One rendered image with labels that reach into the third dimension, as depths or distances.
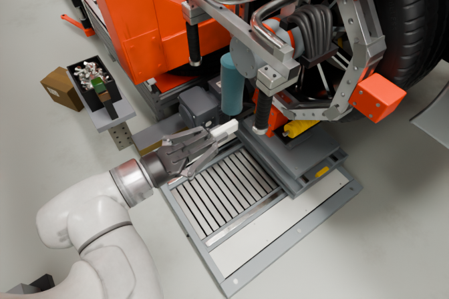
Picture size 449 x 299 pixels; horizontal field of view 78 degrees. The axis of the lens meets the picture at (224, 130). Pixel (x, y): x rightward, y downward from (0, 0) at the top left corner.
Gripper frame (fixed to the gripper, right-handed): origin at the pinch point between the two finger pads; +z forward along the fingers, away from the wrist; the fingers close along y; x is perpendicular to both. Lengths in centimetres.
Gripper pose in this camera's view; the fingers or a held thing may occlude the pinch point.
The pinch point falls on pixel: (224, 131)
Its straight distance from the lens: 66.2
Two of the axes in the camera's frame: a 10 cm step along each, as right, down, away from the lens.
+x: 0.0, -6.0, -8.0
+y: 5.7, 6.6, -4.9
